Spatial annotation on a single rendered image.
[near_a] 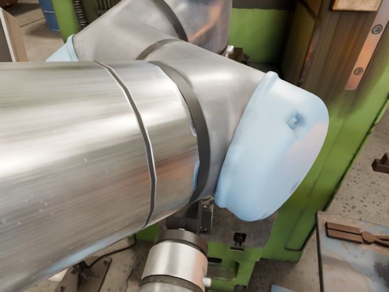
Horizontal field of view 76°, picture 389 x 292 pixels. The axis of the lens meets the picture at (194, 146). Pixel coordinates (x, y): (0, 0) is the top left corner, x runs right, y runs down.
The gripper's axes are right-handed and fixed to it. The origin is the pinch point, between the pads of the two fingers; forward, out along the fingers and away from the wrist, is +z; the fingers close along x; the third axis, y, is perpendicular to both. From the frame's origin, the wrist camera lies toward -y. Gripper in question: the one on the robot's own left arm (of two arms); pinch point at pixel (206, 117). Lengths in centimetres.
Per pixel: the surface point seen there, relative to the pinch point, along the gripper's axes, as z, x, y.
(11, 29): -10.0, -42.5, -11.9
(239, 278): 74, 16, 38
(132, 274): 90, -35, 46
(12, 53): -9.3, -40.7, -6.4
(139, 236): 94, -37, 27
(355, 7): -6.1, 29.2, -25.5
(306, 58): 6.0, 23.0, -21.8
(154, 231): 88, -27, 24
